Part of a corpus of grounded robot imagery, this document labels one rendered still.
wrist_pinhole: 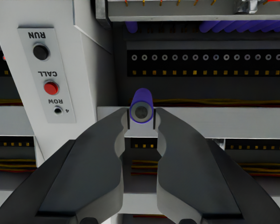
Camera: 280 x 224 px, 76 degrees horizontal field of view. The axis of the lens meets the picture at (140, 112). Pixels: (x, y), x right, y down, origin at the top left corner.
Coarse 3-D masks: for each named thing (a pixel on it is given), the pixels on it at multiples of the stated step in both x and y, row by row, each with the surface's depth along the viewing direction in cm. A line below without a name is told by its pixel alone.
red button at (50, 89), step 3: (45, 84) 22; (48, 84) 22; (51, 84) 22; (54, 84) 22; (45, 87) 22; (48, 87) 22; (51, 87) 22; (54, 87) 22; (45, 90) 22; (48, 90) 22; (51, 90) 22; (54, 90) 22; (57, 90) 22; (48, 93) 23; (51, 93) 22; (54, 93) 22
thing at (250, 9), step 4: (252, 0) 18; (256, 0) 18; (268, 0) 15; (272, 0) 15; (276, 0) 14; (248, 4) 19; (252, 4) 18; (256, 4) 18; (248, 8) 19; (252, 8) 18; (256, 8) 18
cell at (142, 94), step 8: (144, 88) 18; (136, 96) 15; (144, 96) 14; (136, 104) 13; (144, 104) 13; (152, 104) 14; (136, 112) 13; (144, 112) 13; (152, 112) 13; (136, 120) 13; (144, 120) 13
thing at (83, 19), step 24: (72, 0) 17; (96, 0) 21; (96, 24) 24; (120, 24) 33; (144, 48) 36; (168, 48) 36; (192, 48) 35; (216, 48) 35; (240, 48) 35; (264, 48) 35
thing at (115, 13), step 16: (160, 0) 21; (176, 0) 22; (192, 0) 22; (208, 0) 22; (224, 0) 22; (112, 16) 22; (128, 16) 22; (144, 16) 22; (160, 16) 22; (176, 16) 22; (192, 16) 22; (208, 16) 22; (224, 16) 22; (240, 16) 22; (256, 16) 22; (272, 16) 22
